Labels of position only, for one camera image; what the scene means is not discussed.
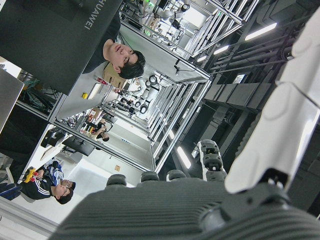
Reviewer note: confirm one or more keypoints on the person in beige shirt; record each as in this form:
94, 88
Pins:
102, 131

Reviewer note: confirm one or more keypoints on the brown cardboard box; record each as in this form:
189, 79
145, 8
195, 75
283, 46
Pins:
111, 75

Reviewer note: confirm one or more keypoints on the black Huawei monitor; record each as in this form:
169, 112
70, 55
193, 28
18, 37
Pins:
50, 37

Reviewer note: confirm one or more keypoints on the yellow red handheld controller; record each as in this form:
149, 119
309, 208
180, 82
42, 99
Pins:
30, 174

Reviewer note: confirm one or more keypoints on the person in striped black jacket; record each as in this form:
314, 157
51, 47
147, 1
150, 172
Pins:
40, 188

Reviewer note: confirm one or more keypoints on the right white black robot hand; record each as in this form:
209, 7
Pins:
155, 215

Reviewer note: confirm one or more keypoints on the aluminium frame enclosure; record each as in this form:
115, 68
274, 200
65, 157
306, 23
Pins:
153, 152

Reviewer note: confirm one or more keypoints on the black desk monitor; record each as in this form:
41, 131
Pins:
78, 146

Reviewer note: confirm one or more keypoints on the person with black hair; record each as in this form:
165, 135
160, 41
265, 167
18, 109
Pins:
120, 55

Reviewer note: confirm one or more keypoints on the silver metal panel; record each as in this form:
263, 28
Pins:
10, 100

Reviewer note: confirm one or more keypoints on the long ceiling light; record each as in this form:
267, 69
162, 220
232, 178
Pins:
221, 49
183, 156
260, 31

